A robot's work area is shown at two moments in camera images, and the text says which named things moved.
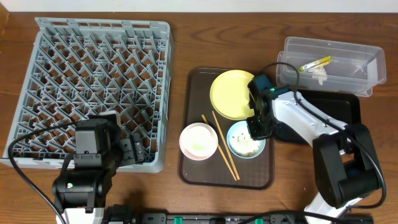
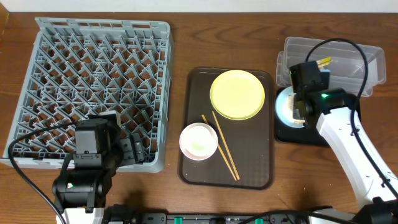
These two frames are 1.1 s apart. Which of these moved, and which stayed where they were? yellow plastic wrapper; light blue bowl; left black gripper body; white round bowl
Moved: light blue bowl
Stayed: white round bowl; left black gripper body; yellow plastic wrapper
